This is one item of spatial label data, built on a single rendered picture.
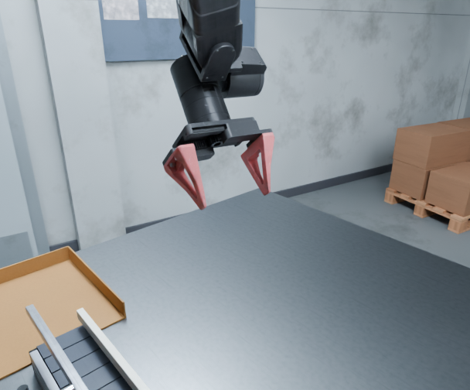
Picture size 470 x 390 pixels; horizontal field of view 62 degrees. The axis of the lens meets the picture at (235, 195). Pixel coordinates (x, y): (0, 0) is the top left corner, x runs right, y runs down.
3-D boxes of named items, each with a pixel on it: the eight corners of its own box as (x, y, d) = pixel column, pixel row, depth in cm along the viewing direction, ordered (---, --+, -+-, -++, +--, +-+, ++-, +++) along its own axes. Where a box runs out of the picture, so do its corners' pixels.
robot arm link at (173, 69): (163, 72, 56) (174, 46, 51) (206, 70, 59) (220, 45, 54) (177, 114, 54) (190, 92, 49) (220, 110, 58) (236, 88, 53)
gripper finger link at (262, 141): (294, 182, 51) (269, 118, 53) (248, 192, 47) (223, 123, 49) (268, 199, 57) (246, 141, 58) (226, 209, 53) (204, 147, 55)
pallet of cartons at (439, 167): (546, 210, 324) (571, 134, 300) (452, 235, 284) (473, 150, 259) (462, 180, 391) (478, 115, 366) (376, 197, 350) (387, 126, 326)
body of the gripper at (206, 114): (260, 128, 52) (242, 80, 53) (190, 137, 47) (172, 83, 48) (239, 149, 57) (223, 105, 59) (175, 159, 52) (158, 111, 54)
